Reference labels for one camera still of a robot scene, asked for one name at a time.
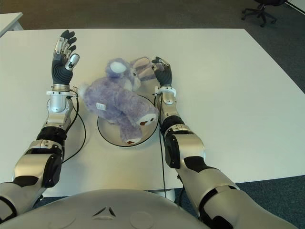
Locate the black office chair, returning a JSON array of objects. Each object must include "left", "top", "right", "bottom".
[{"left": 241, "top": 0, "right": 285, "bottom": 28}]

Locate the white side table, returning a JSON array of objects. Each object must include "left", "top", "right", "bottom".
[{"left": 0, "top": 12, "right": 24, "bottom": 38}]

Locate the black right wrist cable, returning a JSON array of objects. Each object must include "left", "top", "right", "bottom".
[{"left": 153, "top": 93, "right": 167, "bottom": 198}]

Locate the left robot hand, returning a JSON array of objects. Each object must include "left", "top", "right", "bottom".
[{"left": 51, "top": 30, "right": 81, "bottom": 86}]

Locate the silver robot torso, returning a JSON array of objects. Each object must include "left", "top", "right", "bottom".
[{"left": 0, "top": 188, "right": 201, "bottom": 229}]

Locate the purple plush bunny doll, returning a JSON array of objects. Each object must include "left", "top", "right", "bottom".
[{"left": 78, "top": 56, "right": 160, "bottom": 146}]

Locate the white table leg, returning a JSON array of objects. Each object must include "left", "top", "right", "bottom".
[{"left": 145, "top": 189, "right": 176, "bottom": 202}]

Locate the white plate black rim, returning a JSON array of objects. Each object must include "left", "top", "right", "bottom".
[{"left": 97, "top": 94, "right": 159, "bottom": 147}]

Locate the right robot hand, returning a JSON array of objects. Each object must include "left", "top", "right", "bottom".
[{"left": 152, "top": 56, "right": 173, "bottom": 88}]

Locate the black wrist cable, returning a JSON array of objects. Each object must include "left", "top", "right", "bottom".
[
  {"left": 153, "top": 93, "right": 167, "bottom": 198},
  {"left": 61, "top": 92, "right": 87, "bottom": 164}
]

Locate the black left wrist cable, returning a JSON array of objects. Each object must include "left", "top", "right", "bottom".
[{"left": 61, "top": 92, "right": 87, "bottom": 164}]

